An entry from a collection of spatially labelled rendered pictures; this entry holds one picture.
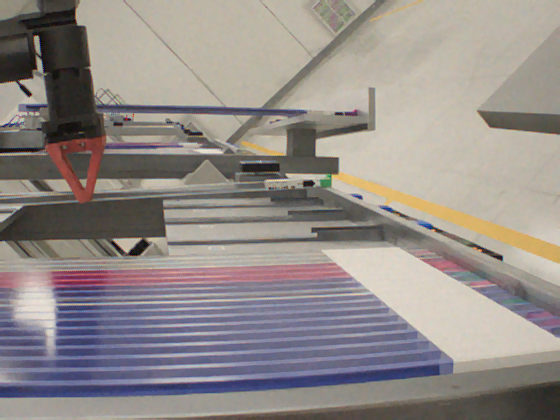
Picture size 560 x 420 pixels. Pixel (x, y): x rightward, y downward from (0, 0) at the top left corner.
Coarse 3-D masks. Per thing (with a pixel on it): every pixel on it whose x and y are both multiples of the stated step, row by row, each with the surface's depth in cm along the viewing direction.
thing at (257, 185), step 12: (264, 180) 82; (324, 180) 83; (72, 192) 79; (96, 192) 78; (108, 192) 79; (120, 192) 79; (132, 192) 79; (144, 192) 79; (156, 192) 80; (168, 192) 80; (180, 192) 80; (192, 192) 80; (204, 192) 81; (216, 192) 81; (228, 192) 81; (0, 204) 77; (12, 204) 77; (24, 204) 77; (36, 204) 77
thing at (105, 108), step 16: (32, 112) 94; (112, 112) 97; (128, 112) 97; (144, 112) 97; (160, 112) 98; (176, 112) 98; (192, 112) 99; (208, 112) 100; (224, 112) 100; (240, 112) 101; (256, 112) 101; (272, 112) 102; (288, 112) 103; (304, 112) 103; (352, 112) 105
